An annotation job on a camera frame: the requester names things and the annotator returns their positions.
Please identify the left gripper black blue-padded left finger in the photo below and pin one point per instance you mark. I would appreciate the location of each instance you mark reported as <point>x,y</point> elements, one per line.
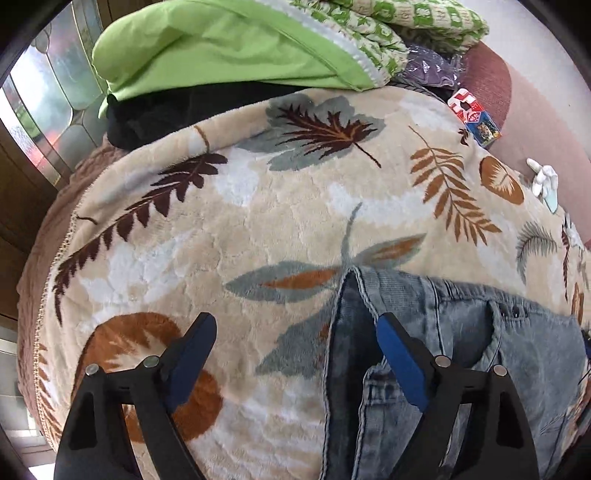
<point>95,443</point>

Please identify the blue denim jeans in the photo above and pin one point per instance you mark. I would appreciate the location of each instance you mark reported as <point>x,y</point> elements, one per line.
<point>430,379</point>

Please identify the white glove with teal cuff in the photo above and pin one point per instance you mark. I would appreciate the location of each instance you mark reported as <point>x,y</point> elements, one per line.
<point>545,184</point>

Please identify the beige leaf-pattern plush blanket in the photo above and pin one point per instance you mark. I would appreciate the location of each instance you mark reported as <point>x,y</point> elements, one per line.
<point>256,215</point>

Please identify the red and blue small box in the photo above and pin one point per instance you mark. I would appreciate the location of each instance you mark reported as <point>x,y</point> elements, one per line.
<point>474,116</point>

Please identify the pink upholstered sofa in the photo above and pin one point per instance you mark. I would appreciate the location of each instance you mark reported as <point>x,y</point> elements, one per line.
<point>530,128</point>

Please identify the stained glass door panel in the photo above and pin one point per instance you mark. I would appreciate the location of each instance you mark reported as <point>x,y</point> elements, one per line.
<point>51,97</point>

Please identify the purple plastic bag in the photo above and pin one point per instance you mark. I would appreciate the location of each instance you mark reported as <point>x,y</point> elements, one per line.
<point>429,68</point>

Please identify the green quilt with patterned cover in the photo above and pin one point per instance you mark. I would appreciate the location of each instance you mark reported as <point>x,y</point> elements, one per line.
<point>350,45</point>

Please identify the brown wooden door frame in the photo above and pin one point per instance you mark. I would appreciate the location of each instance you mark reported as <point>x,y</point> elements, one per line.
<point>25,197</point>

